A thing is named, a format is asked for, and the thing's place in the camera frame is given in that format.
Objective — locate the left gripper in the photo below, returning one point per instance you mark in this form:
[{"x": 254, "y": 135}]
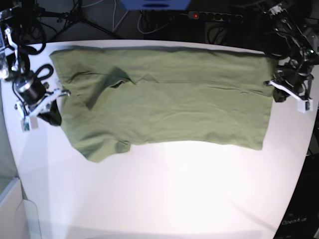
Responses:
[{"x": 290, "y": 85}]

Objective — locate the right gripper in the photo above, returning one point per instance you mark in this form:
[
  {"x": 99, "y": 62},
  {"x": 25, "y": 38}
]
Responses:
[{"x": 36, "y": 100}]

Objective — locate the green T-shirt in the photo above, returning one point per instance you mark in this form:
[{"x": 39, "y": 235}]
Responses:
[{"x": 124, "y": 97}]

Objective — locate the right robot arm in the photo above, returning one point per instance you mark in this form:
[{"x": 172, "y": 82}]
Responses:
[{"x": 21, "y": 36}]

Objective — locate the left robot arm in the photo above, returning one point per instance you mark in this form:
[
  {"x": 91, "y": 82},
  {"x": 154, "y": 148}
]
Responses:
[{"x": 302, "y": 41}]

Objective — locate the white bin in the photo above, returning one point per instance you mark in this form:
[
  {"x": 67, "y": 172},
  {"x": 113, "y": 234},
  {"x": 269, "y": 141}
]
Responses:
[{"x": 18, "y": 216}]

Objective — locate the black power strip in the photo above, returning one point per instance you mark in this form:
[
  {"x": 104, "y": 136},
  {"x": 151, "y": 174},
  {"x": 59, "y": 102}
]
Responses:
[{"x": 215, "y": 16}]

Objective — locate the black OpenArm box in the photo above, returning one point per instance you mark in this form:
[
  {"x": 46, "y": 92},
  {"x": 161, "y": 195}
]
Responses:
[{"x": 301, "y": 219}]

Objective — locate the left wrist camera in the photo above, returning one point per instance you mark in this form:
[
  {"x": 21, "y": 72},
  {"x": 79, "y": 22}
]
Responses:
[{"x": 304, "y": 106}]

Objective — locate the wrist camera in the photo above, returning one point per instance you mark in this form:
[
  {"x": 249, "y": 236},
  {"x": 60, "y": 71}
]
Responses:
[
  {"x": 304, "y": 106},
  {"x": 29, "y": 123}
]

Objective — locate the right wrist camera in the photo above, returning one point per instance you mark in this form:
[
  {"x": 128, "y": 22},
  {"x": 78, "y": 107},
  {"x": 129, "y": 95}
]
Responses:
[{"x": 29, "y": 123}]

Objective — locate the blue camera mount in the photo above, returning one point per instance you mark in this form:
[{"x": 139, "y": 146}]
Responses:
[{"x": 155, "y": 4}]

